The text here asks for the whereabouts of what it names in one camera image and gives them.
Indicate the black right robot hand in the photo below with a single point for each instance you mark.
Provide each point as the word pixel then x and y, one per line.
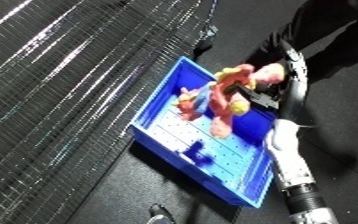
pixel 295 90

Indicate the pink soft toy blue wing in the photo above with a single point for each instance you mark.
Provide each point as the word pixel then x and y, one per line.
pixel 223 96

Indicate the pale right robot arm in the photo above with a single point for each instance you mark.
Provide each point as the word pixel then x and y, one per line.
pixel 290 160

